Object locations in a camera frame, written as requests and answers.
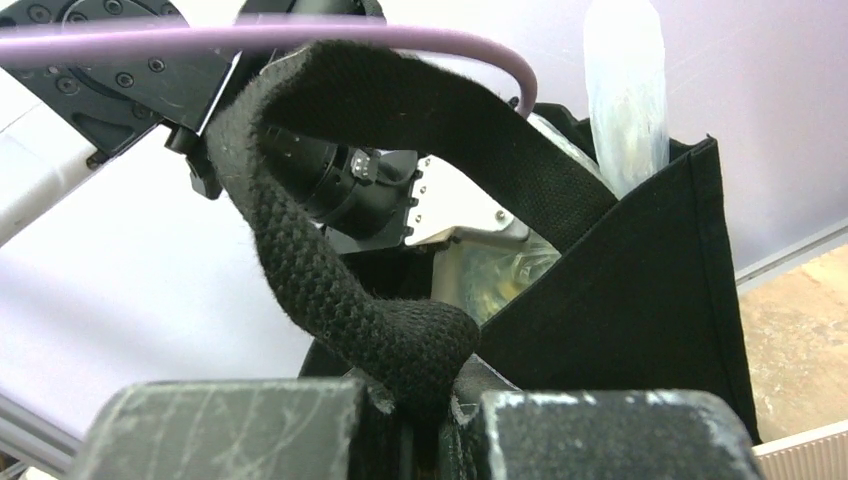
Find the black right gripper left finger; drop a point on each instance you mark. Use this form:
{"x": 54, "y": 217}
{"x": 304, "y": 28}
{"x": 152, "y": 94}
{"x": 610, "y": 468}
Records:
{"x": 272, "y": 429}

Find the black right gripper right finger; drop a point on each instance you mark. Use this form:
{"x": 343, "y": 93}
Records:
{"x": 657, "y": 434}

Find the black fabric tote bag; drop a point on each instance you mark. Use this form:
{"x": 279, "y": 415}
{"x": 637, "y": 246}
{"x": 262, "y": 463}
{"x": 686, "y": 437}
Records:
{"x": 642, "y": 297}

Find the clear plastic grocery bag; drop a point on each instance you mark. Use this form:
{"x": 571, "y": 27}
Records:
{"x": 624, "y": 63}

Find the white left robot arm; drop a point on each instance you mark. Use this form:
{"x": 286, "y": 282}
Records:
{"x": 60, "y": 123}

